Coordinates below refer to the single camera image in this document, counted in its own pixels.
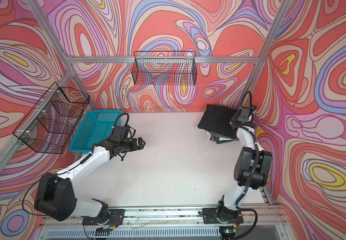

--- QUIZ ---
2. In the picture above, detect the black t shirt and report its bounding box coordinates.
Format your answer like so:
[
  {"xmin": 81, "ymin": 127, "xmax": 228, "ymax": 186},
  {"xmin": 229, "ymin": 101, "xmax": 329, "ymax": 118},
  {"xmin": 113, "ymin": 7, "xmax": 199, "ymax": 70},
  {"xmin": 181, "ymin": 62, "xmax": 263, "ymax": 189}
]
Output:
[{"xmin": 198, "ymin": 105, "xmax": 238, "ymax": 140}]

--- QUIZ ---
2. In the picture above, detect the teal plastic basket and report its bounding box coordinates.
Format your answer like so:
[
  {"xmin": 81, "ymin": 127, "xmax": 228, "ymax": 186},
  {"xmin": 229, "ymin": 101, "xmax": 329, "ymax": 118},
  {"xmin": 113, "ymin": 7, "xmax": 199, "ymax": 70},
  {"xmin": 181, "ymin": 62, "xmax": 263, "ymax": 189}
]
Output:
[{"xmin": 69, "ymin": 110, "xmax": 122, "ymax": 154}]

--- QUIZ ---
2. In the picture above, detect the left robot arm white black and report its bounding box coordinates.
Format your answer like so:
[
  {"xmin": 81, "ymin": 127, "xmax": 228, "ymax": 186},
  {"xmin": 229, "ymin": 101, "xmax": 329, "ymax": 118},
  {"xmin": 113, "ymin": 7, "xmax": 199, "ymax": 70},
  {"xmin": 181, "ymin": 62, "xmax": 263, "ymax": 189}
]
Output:
[{"xmin": 34, "ymin": 113, "xmax": 146, "ymax": 225}]

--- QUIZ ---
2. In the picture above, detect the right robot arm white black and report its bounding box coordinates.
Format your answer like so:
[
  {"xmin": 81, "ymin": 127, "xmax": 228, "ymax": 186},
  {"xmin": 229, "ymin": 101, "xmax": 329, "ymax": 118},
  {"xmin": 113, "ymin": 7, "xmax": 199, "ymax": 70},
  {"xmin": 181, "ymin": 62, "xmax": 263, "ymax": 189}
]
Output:
[{"xmin": 215, "ymin": 91, "xmax": 273, "ymax": 224}]

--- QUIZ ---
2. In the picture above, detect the white folded t shirt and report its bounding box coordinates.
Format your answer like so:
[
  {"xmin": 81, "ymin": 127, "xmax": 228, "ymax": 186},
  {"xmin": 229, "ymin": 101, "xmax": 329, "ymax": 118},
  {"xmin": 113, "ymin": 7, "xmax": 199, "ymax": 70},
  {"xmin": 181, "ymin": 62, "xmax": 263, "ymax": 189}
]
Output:
[{"xmin": 207, "ymin": 133, "xmax": 220, "ymax": 142}]

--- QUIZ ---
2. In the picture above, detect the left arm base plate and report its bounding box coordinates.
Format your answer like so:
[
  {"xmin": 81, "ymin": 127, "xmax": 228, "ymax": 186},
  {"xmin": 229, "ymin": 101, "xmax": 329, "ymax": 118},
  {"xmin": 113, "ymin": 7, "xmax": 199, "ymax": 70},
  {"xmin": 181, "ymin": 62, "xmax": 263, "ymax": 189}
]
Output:
[{"xmin": 82, "ymin": 209, "xmax": 125, "ymax": 226}]

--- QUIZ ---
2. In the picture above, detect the black wire basket left wall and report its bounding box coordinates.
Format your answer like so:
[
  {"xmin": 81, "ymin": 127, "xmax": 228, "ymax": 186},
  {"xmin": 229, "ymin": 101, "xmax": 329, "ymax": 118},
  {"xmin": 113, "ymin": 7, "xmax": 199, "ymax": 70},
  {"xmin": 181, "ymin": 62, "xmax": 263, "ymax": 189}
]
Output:
[{"xmin": 13, "ymin": 83, "xmax": 90, "ymax": 154}]

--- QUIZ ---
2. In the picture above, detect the black wire basket wall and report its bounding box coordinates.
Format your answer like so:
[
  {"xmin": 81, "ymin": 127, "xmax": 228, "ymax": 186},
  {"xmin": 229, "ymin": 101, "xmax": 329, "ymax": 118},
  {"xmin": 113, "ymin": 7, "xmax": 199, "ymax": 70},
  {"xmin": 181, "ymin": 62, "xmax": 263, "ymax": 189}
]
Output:
[
  {"xmin": 132, "ymin": 50, "xmax": 197, "ymax": 86},
  {"xmin": 13, "ymin": 83, "xmax": 90, "ymax": 154}
]

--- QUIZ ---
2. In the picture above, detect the black wire basket back wall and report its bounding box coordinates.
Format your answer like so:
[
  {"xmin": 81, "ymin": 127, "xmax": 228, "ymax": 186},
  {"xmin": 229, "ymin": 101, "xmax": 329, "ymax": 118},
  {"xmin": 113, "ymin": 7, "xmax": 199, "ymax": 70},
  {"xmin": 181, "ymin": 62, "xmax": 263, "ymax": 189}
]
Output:
[{"xmin": 132, "ymin": 50, "xmax": 197, "ymax": 86}]

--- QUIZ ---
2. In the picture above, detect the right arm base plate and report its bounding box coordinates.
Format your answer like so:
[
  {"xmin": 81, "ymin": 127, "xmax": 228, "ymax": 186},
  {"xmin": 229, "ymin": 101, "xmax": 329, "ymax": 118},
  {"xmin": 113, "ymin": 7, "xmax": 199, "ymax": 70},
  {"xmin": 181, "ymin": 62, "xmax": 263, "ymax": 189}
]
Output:
[{"xmin": 201, "ymin": 208, "xmax": 244, "ymax": 226}]

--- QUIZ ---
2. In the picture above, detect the aluminium frame crossbar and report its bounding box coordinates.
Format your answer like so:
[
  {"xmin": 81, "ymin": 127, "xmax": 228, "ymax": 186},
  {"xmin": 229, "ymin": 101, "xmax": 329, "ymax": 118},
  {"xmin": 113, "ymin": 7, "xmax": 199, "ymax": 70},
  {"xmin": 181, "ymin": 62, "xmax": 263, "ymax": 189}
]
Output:
[{"xmin": 66, "ymin": 55, "xmax": 260, "ymax": 64}]

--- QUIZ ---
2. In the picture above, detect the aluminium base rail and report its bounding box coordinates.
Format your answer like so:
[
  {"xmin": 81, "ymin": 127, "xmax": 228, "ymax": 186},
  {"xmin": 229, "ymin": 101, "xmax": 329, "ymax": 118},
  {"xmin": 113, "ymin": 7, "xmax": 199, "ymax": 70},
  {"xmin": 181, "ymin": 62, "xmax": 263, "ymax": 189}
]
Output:
[{"xmin": 34, "ymin": 205, "xmax": 295, "ymax": 240}]

